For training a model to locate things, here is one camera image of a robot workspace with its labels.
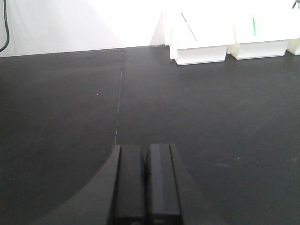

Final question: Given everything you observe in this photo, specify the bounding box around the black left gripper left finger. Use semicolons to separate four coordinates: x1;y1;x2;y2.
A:
32;144;145;225

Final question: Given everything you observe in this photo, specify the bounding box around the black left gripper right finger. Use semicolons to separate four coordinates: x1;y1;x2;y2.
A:
146;144;212;225

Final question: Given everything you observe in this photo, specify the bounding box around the white rack left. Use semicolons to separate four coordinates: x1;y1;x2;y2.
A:
150;10;235;66

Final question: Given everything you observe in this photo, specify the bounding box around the white rack with green mark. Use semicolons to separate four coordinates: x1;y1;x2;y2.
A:
227;15;299;60

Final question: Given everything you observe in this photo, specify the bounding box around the white rack far right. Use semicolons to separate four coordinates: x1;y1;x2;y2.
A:
286;38;300;55

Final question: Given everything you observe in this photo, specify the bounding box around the black hanging cable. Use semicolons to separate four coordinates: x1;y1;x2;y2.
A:
0;0;10;53

